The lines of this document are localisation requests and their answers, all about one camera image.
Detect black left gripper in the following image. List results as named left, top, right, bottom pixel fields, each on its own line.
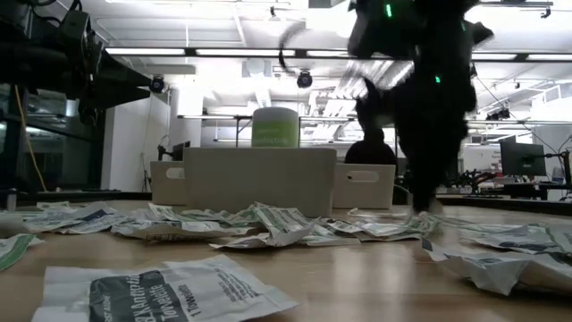
left=66, top=30, right=154, bottom=125

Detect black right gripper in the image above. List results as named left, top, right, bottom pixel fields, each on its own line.
left=354, top=61, right=480, bottom=213

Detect large dark print packet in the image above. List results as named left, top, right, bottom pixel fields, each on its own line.
left=421, top=235, right=572, bottom=297

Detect white light strip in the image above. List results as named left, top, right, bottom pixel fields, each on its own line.
left=471, top=53, right=518, bottom=61
left=306, top=49, right=352, bottom=59
left=105, top=47, right=187, bottom=56
left=195, top=48, right=297, bottom=57
left=526, top=53, right=572, bottom=62

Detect person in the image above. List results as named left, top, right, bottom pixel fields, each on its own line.
left=344, top=128, right=399, bottom=165

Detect white plastic storage bin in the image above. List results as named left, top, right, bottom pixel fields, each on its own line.
left=332, top=163, right=397, bottom=210
left=183, top=147, right=338, bottom=219
left=150, top=160, right=187, bottom=207

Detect small black ceiling device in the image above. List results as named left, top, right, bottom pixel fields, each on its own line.
left=484, top=108, right=511, bottom=122

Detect small black monitor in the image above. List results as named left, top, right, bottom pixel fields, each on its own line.
left=172, top=140, right=192, bottom=162

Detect dark background desk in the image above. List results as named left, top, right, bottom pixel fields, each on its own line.
left=435, top=192, right=572, bottom=217

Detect dark glass partition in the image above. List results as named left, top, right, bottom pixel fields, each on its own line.
left=0, top=80, right=108, bottom=194

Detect black computer monitor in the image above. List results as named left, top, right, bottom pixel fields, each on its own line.
left=499, top=140, right=548, bottom=178

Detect silver ceiling pipes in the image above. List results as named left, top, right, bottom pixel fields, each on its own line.
left=333, top=59, right=416, bottom=100

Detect black background ledge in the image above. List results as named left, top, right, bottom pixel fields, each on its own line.
left=17, top=190, right=153, bottom=203

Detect dark print white packet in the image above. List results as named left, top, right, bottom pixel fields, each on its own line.
left=472, top=225, right=567, bottom=255

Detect blue print white packet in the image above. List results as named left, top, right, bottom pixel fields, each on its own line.
left=55, top=201, right=134, bottom=236

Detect green wipes canister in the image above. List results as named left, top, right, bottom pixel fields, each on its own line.
left=250, top=106, right=300, bottom=149

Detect plain white packet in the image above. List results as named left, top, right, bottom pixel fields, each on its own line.
left=20, top=209, right=88, bottom=234

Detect long white packet tan underside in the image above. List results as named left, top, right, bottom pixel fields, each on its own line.
left=110, top=218, right=257, bottom=244

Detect crumpled white packet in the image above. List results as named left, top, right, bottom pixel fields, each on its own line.
left=0, top=211, right=33, bottom=240

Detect crumpled blue print packet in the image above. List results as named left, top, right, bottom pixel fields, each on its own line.
left=208, top=225, right=315, bottom=250

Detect large antiseptic towelette packet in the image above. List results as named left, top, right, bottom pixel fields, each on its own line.
left=29, top=252, right=301, bottom=322

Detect black dome ceiling camera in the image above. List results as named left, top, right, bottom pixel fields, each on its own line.
left=148, top=74, right=167, bottom=95
left=296, top=69, right=315, bottom=90

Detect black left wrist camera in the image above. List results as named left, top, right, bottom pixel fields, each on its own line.
left=59, top=7, right=90, bottom=39

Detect black overhead frame beam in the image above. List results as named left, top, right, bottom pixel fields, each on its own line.
left=102, top=46, right=572, bottom=63

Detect yellow cable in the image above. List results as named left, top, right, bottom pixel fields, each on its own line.
left=12, top=82, right=48, bottom=193

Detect black metal workstation frame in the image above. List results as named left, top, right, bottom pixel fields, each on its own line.
left=177, top=114, right=572, bottom=181

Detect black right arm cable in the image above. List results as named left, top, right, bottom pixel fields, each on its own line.
left=276, top=20, right=310, bottom=75

